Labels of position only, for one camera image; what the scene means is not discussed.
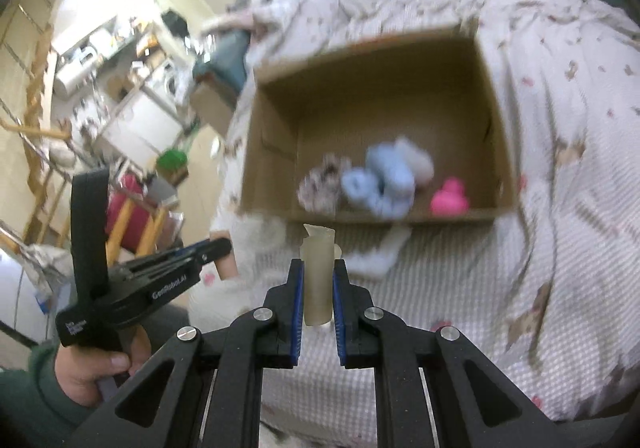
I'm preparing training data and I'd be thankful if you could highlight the open brown cardboard box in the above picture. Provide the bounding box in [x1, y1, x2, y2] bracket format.
[233, 28, 518, 224]

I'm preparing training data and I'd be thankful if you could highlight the pile of clothes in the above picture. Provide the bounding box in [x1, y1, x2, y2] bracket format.
[192, 0, 301, 107]

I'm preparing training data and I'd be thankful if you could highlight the floral patterned scrunchie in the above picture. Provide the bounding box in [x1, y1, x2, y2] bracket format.
[296, 153, 352, 216]

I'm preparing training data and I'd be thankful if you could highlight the white kitchen cabinet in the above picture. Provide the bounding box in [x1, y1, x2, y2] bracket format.
[94, 90, 183, 170]

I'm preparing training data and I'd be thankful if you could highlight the beige sock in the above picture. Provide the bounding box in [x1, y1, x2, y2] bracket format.
[299, 224, 342, 327]

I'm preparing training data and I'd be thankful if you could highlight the person's left hand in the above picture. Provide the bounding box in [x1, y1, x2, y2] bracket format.
[54, 326, 152, 408]

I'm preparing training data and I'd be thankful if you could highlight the yellow wooden chair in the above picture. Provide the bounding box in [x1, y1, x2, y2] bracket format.
[105, 196, 169, 267]

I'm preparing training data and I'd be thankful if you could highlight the grey trash bin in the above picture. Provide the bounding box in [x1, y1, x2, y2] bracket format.
[144, 176, 179, 208]

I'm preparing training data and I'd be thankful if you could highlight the pink rubber duck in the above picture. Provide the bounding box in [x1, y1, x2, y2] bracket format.
[430, 177, 470, 216]

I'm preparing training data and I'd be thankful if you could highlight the grey white fluffy sock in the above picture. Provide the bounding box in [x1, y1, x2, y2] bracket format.
[395, 136, 435, 188]

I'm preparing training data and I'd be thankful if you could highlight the white washing machine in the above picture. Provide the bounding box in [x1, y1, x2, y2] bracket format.
[145, 58, 178, 104]

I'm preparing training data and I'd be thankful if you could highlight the checkered patterned bed cover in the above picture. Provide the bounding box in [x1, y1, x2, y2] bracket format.
[189, 0, 639, 422]

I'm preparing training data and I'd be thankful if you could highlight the red bag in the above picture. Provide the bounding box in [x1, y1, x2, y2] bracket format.
[105, 190, 150, 253]

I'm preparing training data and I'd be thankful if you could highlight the light blue fluffy sock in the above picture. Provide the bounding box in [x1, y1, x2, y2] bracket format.
[341, 142, 416, 220]

